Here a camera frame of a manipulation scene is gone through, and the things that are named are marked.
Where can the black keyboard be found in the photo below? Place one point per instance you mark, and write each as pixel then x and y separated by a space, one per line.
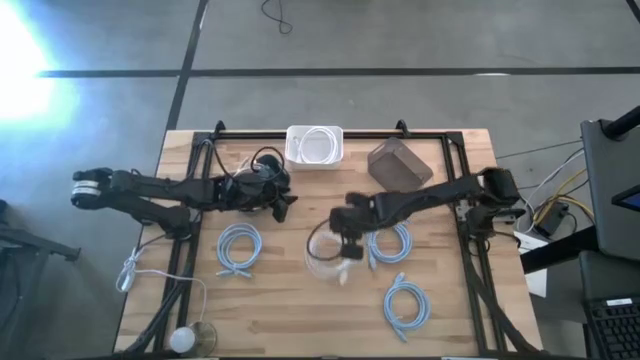
pixel 615 330

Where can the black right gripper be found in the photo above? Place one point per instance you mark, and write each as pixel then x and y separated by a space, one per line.
pixel 357 215

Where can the black diagonal bar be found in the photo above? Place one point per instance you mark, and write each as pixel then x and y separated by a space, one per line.
pixel 555 252

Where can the white paper sheet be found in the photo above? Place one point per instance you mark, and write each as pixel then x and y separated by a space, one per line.
pixel 535 280

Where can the black metal table frame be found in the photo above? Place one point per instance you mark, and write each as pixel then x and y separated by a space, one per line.
pixel 240 135

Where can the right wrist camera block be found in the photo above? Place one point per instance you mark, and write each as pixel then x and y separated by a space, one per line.
pixel 352 250

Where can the black round pole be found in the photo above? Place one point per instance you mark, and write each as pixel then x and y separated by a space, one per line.
pixel 622 125

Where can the blue lit small screen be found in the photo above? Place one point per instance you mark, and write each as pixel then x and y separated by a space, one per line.
pixel 629 199

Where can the white round lamp bulb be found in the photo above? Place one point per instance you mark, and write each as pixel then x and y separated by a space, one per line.
pixel 181 340

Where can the silver metal bracket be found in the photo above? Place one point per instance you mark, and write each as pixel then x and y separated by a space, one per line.
pixel 462 211

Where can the dark green plastic bin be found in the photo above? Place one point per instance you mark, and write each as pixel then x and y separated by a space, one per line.
pixel 274 164

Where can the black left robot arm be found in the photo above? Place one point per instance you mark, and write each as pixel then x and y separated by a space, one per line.
pixel 150 192

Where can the grey computer panel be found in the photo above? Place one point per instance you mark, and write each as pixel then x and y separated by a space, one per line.
pixel 607 200

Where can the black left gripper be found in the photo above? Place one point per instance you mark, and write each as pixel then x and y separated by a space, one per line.
pixel 250 192

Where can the white plastic bin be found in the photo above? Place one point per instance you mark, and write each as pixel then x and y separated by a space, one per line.
pixel 314 150

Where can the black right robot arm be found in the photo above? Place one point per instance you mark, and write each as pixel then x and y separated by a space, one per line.
pixel 440 195

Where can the black power adapter box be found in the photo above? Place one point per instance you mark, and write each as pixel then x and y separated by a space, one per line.
pixel 552 219

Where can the grey translucent plastic bin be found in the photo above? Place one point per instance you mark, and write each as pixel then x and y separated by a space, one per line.
pixel 400 165

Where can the brass round lamp base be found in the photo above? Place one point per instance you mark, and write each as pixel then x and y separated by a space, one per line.
pixel 206 336

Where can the black floor stand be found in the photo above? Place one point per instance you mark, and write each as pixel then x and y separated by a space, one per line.
pixel 40 245

